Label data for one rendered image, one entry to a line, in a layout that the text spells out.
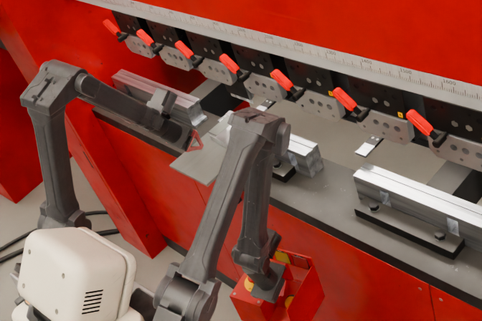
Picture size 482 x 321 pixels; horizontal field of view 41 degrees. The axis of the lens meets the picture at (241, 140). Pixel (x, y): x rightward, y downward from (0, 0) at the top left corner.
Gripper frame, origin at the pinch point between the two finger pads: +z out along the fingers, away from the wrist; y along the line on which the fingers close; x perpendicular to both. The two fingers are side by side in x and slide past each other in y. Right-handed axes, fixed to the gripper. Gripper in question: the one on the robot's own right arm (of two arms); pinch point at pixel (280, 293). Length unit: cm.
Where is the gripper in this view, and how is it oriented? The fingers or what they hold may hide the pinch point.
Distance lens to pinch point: 177.6
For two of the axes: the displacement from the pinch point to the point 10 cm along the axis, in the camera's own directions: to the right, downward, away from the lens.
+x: -8.2, -1.3, 5.6
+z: 4.0, 5.6, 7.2
